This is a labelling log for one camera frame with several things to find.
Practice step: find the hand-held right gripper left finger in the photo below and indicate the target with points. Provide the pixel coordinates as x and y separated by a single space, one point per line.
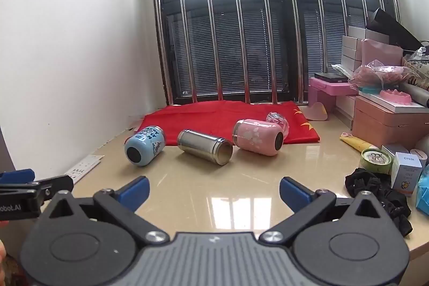
135 193

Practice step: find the clear bag of pink items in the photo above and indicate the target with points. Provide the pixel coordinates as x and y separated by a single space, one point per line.
382 73

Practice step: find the blue plastic packet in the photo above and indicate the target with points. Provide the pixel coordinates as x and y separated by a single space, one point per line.
424 192

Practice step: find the small white carton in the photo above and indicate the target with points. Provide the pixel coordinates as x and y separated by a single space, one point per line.
406 175

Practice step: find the yellow tube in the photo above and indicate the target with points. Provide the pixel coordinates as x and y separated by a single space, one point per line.
355 142

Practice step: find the pink flower-print cup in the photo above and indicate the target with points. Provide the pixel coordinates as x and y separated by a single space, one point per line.
256 136

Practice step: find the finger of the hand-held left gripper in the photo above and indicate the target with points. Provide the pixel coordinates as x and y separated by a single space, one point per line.
55 185
16 176

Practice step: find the large pink box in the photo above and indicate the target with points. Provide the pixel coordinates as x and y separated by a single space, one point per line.
382 125

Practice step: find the black bag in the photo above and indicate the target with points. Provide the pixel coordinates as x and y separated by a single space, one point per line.
392 26

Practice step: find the small grey carton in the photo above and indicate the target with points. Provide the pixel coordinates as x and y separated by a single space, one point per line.
393 151

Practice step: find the green round tin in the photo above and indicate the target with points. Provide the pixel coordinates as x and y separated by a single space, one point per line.
375 161

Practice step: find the flat black box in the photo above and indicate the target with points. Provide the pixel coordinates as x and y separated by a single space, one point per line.
330 76

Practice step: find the pink crown-shaped mould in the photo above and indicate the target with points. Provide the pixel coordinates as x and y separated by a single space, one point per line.
395 97

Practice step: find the pink paper bag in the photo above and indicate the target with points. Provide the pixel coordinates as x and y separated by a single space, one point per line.
380 51

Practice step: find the patterned white bag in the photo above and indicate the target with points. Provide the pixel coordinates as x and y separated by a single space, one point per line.
420 70

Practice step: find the white drawer unit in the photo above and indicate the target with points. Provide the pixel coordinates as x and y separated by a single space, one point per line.
345 110

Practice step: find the stack of white boxes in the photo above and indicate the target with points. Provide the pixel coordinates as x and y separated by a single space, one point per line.
352 49

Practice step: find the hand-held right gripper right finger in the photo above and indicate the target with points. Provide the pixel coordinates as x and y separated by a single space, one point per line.
294 192

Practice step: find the white ruler strip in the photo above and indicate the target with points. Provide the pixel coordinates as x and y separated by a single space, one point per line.
83 167

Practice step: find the steel window railing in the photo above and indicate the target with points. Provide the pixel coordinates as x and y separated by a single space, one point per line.
214 38

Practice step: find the red cloth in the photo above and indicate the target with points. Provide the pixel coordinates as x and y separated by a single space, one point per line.
201 116

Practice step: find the pink round container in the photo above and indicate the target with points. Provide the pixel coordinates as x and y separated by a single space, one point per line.
420 156

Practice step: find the stainless steel cup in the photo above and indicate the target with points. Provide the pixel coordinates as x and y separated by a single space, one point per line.
202 146

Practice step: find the blue printed cup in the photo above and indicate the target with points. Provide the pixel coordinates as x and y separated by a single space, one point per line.
144 146

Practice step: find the dark rolled tube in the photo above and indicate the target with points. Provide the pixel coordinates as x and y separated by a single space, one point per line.
419 94

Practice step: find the flat white box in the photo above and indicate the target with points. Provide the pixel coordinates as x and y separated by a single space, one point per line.
402 106

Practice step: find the pink step stool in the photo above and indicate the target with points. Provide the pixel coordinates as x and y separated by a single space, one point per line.
323 90

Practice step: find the black cloth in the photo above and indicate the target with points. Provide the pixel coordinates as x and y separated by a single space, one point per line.
375 188

